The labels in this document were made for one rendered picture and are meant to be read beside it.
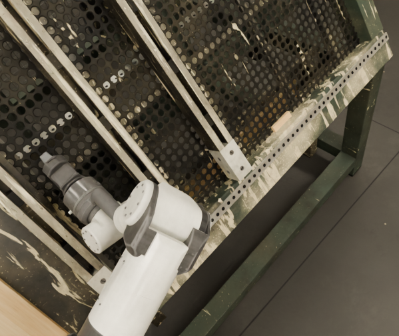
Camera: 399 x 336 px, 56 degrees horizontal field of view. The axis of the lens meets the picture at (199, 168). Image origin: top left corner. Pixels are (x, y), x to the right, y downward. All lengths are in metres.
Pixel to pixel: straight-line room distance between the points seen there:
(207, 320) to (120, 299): 1.25
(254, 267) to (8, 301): 1.12
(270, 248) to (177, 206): 1.31
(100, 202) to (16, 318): 0.43
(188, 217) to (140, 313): 0.16
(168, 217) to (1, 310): 0.63
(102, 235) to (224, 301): 1.09
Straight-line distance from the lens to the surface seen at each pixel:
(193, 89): 1.08
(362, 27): 1.63
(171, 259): 0.57
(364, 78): 1.60
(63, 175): 0.90
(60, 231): 1.00
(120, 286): 0.58
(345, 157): 2.15
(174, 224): 0.59
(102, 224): 0.83
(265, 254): 1.87
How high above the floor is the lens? 1.92
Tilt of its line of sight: 53 degrees down
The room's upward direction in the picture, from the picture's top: 21 degrees counter-clockwise
